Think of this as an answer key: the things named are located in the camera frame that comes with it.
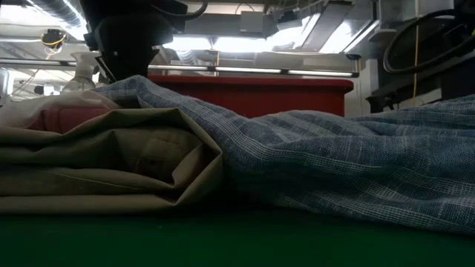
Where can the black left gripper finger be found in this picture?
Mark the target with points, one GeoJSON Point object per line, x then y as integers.
{"type": "Point", "coordinates": [139, 66]}
{"type": "Point", "coordinates": [117, 68]}

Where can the maroon pink garment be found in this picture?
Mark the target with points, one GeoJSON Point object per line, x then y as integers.
{"type": "Point", "coordinates": [67, 118]}

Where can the white garment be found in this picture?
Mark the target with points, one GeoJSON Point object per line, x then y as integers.
{"type": "Point", "coordinates": [44, 105]}

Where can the beige khaki garment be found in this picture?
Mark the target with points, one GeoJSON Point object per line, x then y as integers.
{"type": "Point", "coordinates": [111, 159]}

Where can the blue striped garment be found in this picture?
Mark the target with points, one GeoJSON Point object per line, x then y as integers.
{"type": "Point", "coordinates": [334, 159]}

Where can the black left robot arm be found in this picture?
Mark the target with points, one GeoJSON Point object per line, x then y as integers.
{"type": "Point", "coordinates": [111, 7]}

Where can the red plastic laundry bin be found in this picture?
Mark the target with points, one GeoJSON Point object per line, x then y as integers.
{"type": "Point", "coordinates": [278, 96]}

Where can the clear spray bottle white head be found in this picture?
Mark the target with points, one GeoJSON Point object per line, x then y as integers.
{"type": "Point", "coordinates": [82, 76]}

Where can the black yellow ceiling reel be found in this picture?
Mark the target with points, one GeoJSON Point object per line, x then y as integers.
{"type": "Point", "coordinates": [53, 37]}

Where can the ceiling light panel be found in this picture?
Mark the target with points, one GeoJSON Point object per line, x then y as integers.
{"type": "Point", "coordinates": [241, 43]}

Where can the light wooden desk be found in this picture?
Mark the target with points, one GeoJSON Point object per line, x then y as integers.
{"type": "Point", "coordinates": [304, 59]}

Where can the green table mat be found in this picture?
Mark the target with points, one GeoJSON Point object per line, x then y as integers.
{"type": "Point", "coordinates": [185, 244]}

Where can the white ceiling box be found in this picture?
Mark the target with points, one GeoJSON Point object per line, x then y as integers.
{"type": "Point", "coordinates": [426, 7]}

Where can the silver ventilation duct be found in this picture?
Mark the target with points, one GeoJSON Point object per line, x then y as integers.
{"type": "Point", "coordinates": [67, 15]}

